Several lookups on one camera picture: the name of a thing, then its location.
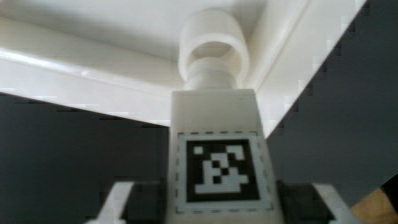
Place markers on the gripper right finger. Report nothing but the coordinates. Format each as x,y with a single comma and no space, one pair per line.
313,205

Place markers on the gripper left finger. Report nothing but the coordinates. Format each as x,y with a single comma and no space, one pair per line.
134,203

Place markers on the white table leg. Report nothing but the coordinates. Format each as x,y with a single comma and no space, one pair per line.
221,184

